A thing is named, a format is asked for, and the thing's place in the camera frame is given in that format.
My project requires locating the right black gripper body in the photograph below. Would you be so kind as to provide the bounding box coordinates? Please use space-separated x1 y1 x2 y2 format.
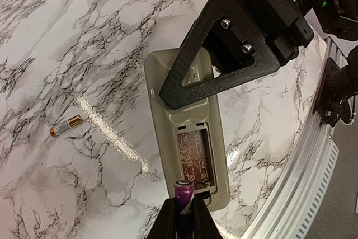
206 0 314 68

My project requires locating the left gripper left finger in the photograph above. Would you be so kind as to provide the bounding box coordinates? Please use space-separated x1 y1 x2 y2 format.
147 198 176 239

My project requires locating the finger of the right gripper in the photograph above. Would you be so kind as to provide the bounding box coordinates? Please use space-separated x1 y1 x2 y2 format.
159 0 280 110

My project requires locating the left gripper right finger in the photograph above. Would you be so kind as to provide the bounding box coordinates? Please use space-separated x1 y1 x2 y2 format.
193 198 221 239

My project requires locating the purple battery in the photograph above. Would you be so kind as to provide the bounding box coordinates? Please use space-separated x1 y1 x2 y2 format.
174 180 194 215

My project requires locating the grey remote control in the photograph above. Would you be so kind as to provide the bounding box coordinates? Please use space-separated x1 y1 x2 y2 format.
144 48 230 212

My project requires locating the gold black battery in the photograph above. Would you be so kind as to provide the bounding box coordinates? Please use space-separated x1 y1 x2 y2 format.
50 115 83 138

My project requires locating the front aluminium rail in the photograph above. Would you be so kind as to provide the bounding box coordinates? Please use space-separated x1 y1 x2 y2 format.
242 37 352 238

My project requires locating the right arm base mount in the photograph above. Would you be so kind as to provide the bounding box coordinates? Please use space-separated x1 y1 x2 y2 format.
315 47 357 127

